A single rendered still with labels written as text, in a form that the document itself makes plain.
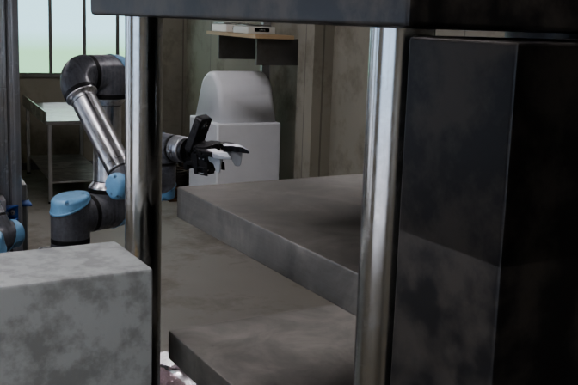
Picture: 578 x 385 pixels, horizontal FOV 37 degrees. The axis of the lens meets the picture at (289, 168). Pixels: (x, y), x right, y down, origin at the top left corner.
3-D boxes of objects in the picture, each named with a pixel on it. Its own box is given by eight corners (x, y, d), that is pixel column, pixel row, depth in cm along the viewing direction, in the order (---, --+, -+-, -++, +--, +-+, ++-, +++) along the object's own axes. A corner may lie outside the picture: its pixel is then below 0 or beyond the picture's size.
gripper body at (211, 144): (227, 169, 239) (197, 163, 247) (225, 139, 237) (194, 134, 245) (207, 176, 234) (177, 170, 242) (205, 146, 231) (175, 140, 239)
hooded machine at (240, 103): (279, 230, 746) (284, 73, 723) (212, 235, 721) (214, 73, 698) (249, 213, 809) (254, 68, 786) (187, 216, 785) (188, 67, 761)
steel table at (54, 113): (84, 170, 998) (84, 94, 983) (117, 200, 843) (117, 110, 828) (23, 173, 971) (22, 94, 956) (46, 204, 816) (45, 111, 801)
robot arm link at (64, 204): (41, 236, 260) (40, 192, 258) (78, 229, 271) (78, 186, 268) (65, 244, 253) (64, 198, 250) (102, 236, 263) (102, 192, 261)
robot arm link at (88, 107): (54, 46, 247) (128, 187, 233) (86, 46, 256) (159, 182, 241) (38, 71, 254) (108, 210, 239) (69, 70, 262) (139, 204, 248)
